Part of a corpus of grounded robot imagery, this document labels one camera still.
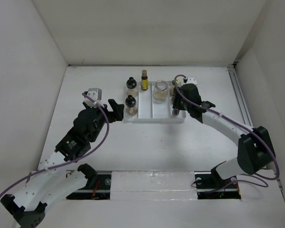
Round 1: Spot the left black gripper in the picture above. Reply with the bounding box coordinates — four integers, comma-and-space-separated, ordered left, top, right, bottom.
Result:
85, 99, 123, 143

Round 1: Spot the small black cap bottle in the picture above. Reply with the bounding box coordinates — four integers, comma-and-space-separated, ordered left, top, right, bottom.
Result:
171, 92, 176, 103

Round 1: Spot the black cap spice bottle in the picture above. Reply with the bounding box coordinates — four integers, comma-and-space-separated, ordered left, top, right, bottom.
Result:
125, 95, 138, 116

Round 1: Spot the dark cap spice jar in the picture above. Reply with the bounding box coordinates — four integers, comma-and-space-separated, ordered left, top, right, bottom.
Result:
172, 109, 180, 116

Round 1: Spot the wide glass jar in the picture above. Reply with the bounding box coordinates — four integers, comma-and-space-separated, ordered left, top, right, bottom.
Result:
153, 80, 168, 100

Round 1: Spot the cream cap spice bottle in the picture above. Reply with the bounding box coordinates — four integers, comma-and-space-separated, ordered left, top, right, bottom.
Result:
169, 79, 181, 96

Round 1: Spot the black knob spice bottle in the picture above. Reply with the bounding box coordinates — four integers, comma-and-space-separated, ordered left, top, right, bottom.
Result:
126, 77, 138, 97

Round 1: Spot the yellow liquid bottle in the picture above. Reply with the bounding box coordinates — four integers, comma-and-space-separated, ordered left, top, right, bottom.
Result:
141, 69, 148, 91

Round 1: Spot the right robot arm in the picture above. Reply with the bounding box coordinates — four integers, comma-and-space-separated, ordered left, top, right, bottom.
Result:
172, 84, 277, 187

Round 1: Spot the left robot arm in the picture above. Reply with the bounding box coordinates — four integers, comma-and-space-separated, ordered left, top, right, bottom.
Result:
0, 99, 124, 228

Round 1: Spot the white divided tray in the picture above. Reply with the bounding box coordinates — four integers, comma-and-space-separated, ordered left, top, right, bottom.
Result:
123, 81, 186, 124

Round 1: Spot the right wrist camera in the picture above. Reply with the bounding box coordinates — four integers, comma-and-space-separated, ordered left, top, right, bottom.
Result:
183, 76, 197, 85

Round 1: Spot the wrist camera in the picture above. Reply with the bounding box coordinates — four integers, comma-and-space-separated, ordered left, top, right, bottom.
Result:
183, 76, 197, 85
82, 88, 106, 109

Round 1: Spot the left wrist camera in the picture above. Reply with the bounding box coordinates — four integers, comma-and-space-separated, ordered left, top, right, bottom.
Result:
82, 88, 106, 109

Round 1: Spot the aluminium rail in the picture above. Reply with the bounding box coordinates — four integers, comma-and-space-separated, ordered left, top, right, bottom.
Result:
227, 64, 253, 126

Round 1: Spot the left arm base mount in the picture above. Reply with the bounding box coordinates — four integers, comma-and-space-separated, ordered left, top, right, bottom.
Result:
66, 163, 112, 200

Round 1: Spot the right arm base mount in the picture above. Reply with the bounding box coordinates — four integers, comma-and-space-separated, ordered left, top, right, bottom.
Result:
191, 169, 241, 200

